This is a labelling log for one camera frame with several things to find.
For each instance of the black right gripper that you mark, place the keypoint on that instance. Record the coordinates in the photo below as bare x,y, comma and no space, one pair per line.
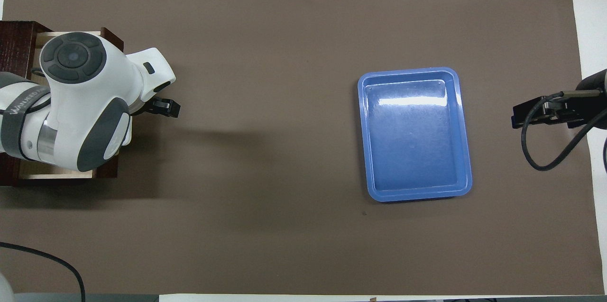
593,82

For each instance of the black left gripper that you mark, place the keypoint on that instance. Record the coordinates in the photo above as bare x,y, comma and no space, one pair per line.
168,108

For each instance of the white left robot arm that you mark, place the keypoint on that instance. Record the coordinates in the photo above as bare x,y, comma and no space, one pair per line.
80,93

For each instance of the brown table mat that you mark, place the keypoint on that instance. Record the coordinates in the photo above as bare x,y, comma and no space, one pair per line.
284,126

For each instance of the blue plastic tray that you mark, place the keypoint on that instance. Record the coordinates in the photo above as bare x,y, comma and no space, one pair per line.
415,141

